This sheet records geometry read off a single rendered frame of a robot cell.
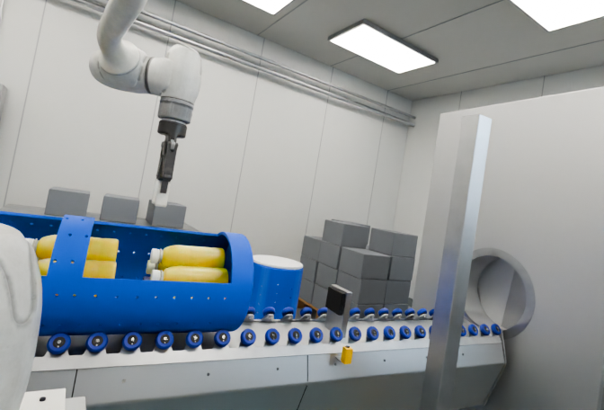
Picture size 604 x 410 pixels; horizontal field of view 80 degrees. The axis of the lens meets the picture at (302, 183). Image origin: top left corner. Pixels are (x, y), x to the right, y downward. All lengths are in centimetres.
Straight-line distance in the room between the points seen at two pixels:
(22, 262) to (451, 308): 100
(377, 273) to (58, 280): 345
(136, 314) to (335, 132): 482
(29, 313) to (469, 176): 103
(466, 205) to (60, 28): 418
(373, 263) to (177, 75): 327
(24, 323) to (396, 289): 404
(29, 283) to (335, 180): 518
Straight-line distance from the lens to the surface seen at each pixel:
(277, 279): 180
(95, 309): 97
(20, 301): 49
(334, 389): 130
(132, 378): 106
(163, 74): 107
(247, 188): 480
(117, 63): 107
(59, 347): 103
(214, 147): 464
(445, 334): 119
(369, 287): 403
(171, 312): 100
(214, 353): 109
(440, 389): 123
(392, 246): 417
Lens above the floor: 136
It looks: 3 degrees up
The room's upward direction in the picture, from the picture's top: 10 degrees clockwise
